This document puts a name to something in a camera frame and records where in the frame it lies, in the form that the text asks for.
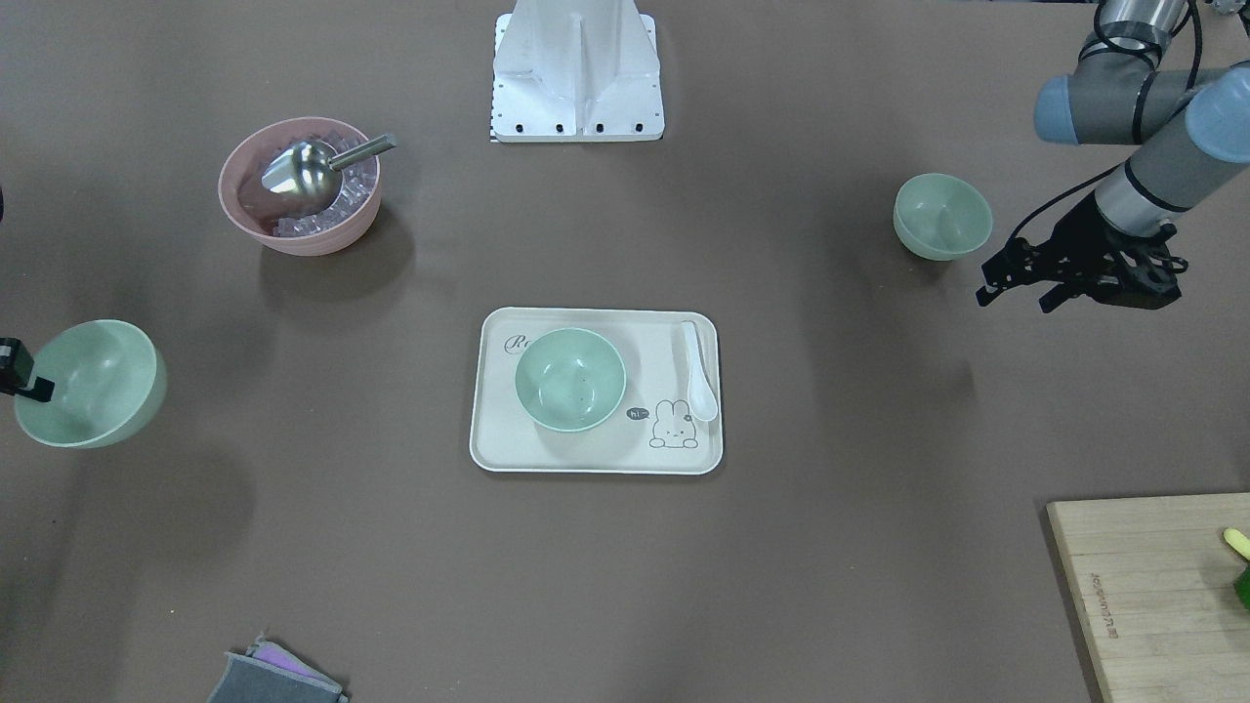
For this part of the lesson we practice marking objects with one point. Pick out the wooden cutting board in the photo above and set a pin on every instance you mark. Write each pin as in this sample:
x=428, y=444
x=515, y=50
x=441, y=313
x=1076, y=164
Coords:
x=1152, y=585

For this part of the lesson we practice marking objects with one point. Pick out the yellow plastic knife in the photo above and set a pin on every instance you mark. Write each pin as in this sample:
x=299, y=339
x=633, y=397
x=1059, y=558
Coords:
x=1238, y=541

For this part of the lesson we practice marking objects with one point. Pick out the metal ice scoop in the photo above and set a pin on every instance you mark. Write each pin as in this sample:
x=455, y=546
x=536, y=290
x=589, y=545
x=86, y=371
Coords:
x=306, y=177

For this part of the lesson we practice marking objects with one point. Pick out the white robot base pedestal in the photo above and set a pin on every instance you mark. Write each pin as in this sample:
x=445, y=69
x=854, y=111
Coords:
x=576, y=72

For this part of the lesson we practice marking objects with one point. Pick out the green bowl on tray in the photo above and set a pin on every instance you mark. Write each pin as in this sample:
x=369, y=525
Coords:
x=570, y=380

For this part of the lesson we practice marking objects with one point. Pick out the green bowl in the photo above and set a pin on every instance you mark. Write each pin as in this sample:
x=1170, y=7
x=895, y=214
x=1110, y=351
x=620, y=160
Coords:
x=570, y=380
x=939, y=217
x=109, y=380

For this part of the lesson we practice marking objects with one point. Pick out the white ceramic spoon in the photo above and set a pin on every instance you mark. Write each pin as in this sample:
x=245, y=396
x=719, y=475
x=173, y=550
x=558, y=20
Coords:
x=701, y=398

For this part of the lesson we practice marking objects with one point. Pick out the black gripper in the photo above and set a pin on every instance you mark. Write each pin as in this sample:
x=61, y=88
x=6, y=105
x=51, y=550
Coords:
x=1080, y=230

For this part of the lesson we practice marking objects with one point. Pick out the cream rabbit tray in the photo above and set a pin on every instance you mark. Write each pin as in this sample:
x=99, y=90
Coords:
x=652, y=431

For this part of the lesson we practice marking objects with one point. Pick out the green lime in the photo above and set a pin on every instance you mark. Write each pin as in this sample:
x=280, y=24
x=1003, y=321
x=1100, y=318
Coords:
x=1241, y=587

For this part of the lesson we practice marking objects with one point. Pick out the grey folded cloth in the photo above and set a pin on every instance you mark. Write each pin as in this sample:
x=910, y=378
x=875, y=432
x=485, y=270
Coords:
x=268, y=672

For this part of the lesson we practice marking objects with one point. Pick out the pink bowl with ice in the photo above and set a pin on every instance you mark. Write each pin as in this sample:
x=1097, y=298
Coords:
x=348, y=218

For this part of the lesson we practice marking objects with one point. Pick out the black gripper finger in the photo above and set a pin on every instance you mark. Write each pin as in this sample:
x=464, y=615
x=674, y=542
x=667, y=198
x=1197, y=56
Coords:
x=17, y=373

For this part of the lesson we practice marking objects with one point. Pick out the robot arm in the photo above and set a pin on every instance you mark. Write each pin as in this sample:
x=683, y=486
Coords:
x=1190, y=137

